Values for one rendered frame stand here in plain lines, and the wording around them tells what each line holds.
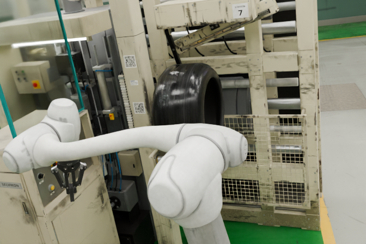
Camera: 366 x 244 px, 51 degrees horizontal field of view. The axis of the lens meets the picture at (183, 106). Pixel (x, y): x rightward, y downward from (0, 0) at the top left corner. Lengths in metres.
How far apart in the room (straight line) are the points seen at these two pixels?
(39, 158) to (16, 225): 1.13
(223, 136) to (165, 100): 1.12
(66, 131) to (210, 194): 0.60
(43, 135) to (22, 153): 0.08
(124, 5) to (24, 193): 1.12
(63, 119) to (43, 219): 0.95
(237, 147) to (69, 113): 0.59
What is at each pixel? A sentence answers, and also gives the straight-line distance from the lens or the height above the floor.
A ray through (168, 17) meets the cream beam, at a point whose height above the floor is 1.70.
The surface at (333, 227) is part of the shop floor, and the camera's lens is 3.24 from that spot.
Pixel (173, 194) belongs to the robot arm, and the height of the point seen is 1.53.
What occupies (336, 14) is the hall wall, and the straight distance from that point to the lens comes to 11.27.
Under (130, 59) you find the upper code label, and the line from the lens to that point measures 2.28.
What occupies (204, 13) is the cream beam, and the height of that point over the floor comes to 1.70.
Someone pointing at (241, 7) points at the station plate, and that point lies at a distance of 2.27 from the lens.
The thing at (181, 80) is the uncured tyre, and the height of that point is 1.40.
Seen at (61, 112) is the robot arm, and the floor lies 1.59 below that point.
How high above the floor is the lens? 1.97
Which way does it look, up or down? 19 degrees down
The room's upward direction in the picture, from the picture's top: 9 degrees counter-clockwise
